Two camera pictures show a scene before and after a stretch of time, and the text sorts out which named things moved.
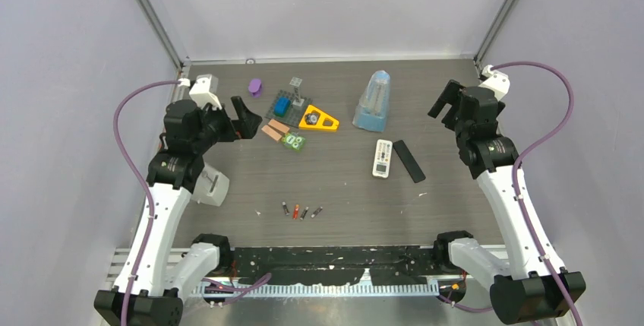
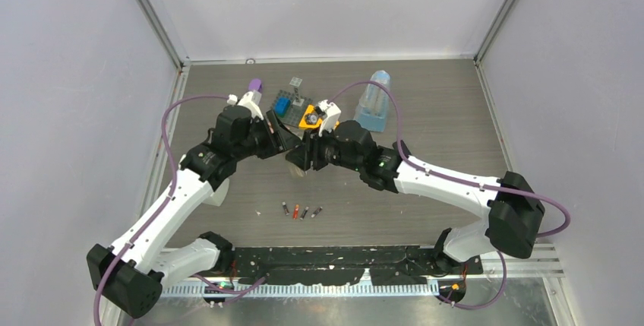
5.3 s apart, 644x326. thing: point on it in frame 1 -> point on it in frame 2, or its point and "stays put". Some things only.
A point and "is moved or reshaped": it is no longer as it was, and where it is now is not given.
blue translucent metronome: x=370 y=110 stays put
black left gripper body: x=216 y=126 -> x=260 y=142
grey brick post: x=295 y=82 stays put
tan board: x=382 y=158 is moved or reshaped
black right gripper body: x=459 y=126 -> x=331 y=153
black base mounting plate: x=399 y=264 stays put
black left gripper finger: x=247 y=128 -> x=284 y=140
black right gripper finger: x=437 y=108 -> x=299 y=156
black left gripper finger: x=241 y=112 -> x=279 y=130
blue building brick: x=282 y=106 stays put
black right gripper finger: x=452 y=93 -> x=311 y=140
